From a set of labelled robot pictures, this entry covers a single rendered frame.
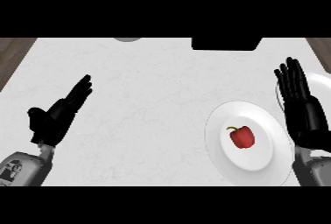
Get red bell pepper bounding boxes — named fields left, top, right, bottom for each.
left=225, top=125, right=256, bottom=150

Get grey round object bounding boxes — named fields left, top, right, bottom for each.
left=113, top=38, right=144, bottom=43

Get large white plate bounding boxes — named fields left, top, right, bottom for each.
left=203, top=100, right=296, bottom=187

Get black appliance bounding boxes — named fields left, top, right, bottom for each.
left=191, top=38, right=265, bottom=52

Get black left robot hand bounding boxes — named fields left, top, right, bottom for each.
left=26, top=73, right=95, bottom=148

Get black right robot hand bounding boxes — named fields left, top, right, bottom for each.
left=274, top=56, right=331, bottom=153

